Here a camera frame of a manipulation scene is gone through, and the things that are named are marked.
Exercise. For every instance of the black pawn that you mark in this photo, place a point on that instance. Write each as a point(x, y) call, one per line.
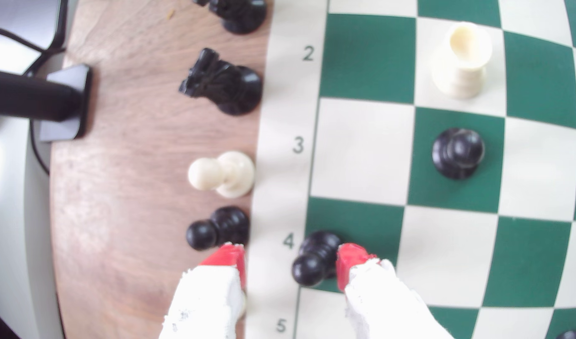
point(316, 259)
point(222, 227)
point(457, 153)

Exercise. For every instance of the black rook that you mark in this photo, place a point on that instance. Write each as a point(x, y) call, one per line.
point(570, 335)

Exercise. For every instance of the white desk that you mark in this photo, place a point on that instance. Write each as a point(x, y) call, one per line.
point(10, 212)

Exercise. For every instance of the black chess piece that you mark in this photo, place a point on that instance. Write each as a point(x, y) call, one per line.
point(241, 14)

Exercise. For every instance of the white pawn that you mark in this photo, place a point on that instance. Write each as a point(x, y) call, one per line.
point(226, 174)

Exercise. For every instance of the grey laptop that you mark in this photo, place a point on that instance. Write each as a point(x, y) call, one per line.
point(19, 19)

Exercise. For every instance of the black knight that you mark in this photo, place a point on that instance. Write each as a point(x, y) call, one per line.
point(229, 87)

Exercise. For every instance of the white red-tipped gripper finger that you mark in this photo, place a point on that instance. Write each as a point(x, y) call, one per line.
point(382, 301)
point(208, 301)

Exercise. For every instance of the green and white chess mat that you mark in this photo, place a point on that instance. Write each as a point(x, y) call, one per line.
point(363, 150)

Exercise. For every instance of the white rook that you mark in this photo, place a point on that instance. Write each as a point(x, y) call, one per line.
point(460, 66)

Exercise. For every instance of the black camera stand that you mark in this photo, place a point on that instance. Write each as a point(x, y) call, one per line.
point(29, 96)

